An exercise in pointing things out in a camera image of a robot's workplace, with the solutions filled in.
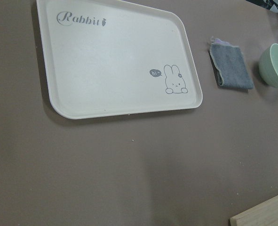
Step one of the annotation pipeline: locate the grey folded cloth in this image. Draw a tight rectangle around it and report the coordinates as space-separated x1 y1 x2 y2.
209 37 254 90

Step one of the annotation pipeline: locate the mint green bowl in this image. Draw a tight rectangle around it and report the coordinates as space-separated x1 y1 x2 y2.
258 43 278 88

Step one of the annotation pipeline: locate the wooden cutting board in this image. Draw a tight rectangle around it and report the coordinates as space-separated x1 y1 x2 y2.
230 195 278 226

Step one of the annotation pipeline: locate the cream rabbit tray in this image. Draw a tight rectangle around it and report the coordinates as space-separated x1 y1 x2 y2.
36 0 203 120

